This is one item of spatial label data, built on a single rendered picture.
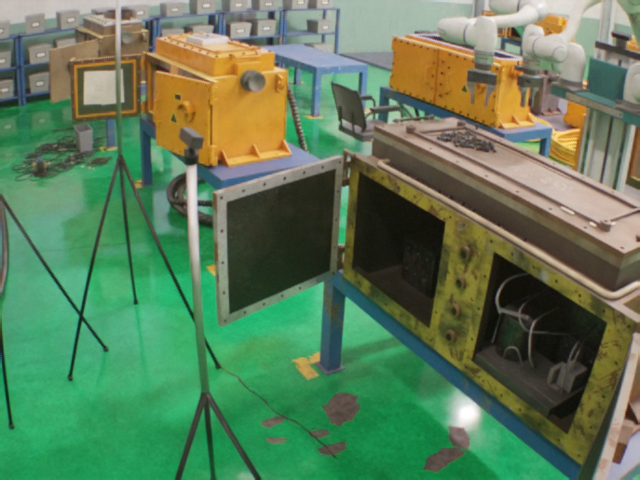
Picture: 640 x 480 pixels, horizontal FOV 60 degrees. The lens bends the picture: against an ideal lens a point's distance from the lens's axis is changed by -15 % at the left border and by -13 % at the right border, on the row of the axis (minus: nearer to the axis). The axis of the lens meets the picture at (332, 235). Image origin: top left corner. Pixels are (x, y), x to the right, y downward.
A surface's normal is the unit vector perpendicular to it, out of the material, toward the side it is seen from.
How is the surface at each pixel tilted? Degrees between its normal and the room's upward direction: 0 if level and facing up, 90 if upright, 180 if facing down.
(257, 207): 90
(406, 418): 0
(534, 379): 0
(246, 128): 90
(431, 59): 90
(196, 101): 90
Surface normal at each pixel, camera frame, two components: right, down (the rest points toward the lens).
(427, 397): 0.05, -0.90
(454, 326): -0.84, 0.19
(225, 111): 0.56, 0.39
